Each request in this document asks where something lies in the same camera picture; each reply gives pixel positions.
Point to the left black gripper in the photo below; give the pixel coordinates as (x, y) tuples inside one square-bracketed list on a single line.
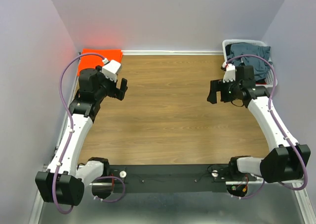
[(116, 92)]

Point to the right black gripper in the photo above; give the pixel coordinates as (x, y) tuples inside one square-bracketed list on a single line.
[(217, 85)]

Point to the blue-grey t-shirt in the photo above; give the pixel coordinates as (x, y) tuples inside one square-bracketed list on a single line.
[(260, 68)]

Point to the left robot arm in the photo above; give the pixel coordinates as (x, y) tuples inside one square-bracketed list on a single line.
[(63, 182)]

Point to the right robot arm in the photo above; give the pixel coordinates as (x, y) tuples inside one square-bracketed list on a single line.
[(287, 158)]

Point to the folded orange t-shirt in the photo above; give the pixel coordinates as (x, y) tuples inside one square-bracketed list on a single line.
[(92, 61)]

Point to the red garment in basket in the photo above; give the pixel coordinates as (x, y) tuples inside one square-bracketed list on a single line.
[(261, 84)]

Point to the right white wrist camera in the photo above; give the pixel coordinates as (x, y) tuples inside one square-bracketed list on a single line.
[(229, 75)]

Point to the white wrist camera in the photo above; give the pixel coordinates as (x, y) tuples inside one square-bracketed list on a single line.
[(111, 69), (229, 75)]

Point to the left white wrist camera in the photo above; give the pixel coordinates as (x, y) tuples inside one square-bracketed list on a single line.
[(111, 69)]

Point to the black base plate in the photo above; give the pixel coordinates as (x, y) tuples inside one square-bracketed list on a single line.
[(171, 179)]

